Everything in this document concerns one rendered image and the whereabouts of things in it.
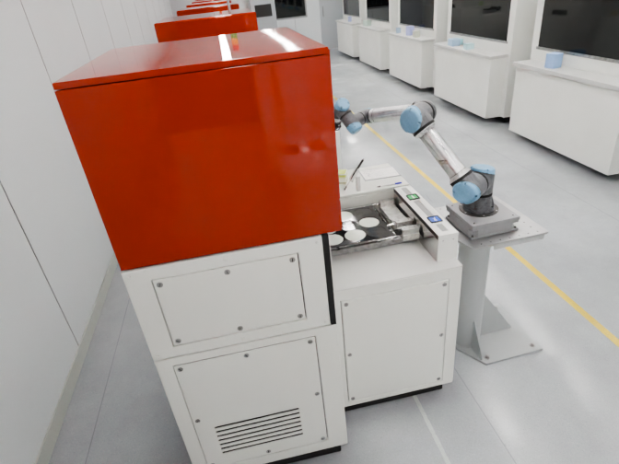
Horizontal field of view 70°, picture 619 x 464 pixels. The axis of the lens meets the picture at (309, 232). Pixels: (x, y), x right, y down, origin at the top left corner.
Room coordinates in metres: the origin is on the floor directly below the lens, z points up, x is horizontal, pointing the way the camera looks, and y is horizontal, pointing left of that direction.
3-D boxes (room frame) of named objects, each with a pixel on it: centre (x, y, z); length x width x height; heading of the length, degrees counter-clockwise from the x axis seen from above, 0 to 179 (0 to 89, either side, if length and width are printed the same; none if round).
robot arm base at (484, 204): (1.97, -0.87, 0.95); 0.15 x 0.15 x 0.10
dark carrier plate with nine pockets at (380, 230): (1.94, -0.20, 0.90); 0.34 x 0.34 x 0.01; 8
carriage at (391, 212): (2.00, -0.46, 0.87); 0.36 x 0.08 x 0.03; 8
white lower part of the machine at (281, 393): (1.67, 0.33, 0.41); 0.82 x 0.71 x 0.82; 8
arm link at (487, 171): (1.97, -0.86, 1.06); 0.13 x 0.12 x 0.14; 136
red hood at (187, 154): (1.68, 0.31, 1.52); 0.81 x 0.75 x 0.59; 8
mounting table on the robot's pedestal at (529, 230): (1.98, -0.89, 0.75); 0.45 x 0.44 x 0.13; 100
